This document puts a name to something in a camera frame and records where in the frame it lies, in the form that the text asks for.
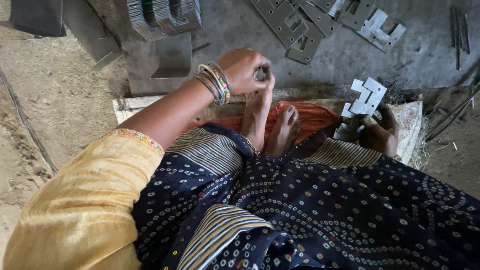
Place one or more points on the person's left hand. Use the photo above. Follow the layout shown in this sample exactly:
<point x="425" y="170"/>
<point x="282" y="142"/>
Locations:
<point x="242" y="69"/>

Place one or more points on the person's right hand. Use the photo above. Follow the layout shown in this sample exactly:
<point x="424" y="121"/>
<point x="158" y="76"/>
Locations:
<point x="380" y="137"/>

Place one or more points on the person's left fingers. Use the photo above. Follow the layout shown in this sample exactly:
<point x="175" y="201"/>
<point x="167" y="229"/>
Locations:
<point x="267" y="83"/>

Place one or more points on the person's right fingers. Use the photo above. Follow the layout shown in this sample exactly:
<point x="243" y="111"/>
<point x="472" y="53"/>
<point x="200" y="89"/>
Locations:
<point x="385" y="114"/>

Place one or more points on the bunch of shiny notched plates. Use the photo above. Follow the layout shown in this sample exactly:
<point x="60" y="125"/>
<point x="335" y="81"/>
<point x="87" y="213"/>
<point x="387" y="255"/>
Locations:
<point x="365" y="98"/>

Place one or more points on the heap of metal shavings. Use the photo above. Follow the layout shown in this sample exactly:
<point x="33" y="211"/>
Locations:
<point x="393" y="93"/>

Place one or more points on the white woven sack mat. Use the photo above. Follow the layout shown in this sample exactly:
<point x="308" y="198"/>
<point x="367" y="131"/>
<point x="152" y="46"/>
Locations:
<point x="407" y="127"/>

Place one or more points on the person's bare foot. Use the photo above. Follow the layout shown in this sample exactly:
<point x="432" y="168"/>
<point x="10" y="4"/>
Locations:
<point x="283" y="129"/>
<point x="257" y="112"/>

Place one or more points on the set of metal bangles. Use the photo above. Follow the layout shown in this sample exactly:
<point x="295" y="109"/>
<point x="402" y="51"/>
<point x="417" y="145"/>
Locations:
<point x="215" y="82"/>

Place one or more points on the orange cloth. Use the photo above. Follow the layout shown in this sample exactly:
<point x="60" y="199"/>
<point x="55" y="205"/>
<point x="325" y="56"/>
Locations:
<point x="311" y="114"/>

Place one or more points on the grey notched metal plate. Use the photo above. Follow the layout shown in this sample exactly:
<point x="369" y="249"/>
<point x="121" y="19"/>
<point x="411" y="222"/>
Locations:
<point x="318" y="17"/>
<point x="309" y="45"/>
<point x="352" y="13"/>
<point x="279" y="20"/>

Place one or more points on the silver bead anklet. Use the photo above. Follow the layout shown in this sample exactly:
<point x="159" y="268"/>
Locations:
<point x="251" y="144"/>

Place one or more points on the large grey steel base sheet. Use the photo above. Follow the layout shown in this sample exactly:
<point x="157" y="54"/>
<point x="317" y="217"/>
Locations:
<point x="337" y="63"/>

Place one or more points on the shiny notched metal plate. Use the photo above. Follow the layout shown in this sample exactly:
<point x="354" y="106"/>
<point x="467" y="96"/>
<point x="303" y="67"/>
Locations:
<point x="378" y="32"/>

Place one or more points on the grey steel block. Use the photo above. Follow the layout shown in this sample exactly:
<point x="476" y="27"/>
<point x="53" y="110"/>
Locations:
<point x="172" y="56"/>

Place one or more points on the bundle of thin metal rods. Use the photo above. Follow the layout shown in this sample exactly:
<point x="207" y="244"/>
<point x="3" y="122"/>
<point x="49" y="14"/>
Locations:
<point x="459" y="33"/>

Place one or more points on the dark blue dotted dress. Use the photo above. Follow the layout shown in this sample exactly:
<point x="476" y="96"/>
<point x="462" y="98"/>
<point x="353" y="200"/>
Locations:
<point x="318" y="210"/>

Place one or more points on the stack of grey metal plates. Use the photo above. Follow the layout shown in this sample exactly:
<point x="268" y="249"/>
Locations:
<point x="163" y="17"/>

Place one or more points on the bent grey steel sheet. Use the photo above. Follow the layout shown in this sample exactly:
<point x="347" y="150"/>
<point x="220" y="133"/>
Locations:
<point x="92" y="35"/>

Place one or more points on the yellow sleeve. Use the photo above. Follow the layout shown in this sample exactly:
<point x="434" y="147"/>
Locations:
<point x="82" y="202"/>

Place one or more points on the dark box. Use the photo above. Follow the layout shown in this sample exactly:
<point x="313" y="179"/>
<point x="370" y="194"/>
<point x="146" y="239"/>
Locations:
<point x="37" y="17"/>

